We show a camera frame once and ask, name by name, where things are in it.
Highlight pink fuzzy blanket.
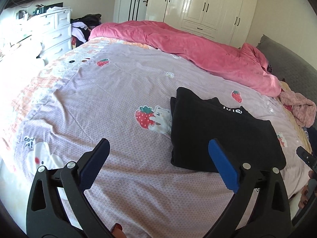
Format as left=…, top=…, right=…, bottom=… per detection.
left=279, top=91, right=316, bottom=128

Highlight lilac strawberry bed sheet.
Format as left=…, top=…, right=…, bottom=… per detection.
left=1, top=38, right=308, bottom=237

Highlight pink duvet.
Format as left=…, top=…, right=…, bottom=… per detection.
left=89, top=20, right=281, bottom=97

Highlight left hand red nails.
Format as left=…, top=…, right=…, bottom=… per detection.
left=111, top=223, right=127, bottom=238

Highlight white drawer chest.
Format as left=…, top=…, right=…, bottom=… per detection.
left=1, top=7, right=72, bottom=64

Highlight grey quilted headboard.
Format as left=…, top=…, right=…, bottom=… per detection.
left=257, top=35, right=317, bottom=102

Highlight right hand dark nails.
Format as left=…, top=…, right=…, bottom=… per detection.
left=298, top=170, right=315, bottom=208

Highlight dark clothes pile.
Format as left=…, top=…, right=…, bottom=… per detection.
left=70, top=13, right=102, bottom=48

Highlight black orange printed garment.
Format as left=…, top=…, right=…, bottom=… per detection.
left=170, top=87, right=286, bottom=173

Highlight white wardrobe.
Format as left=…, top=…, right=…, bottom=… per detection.
left=113, top=0, right=261, bottom=49

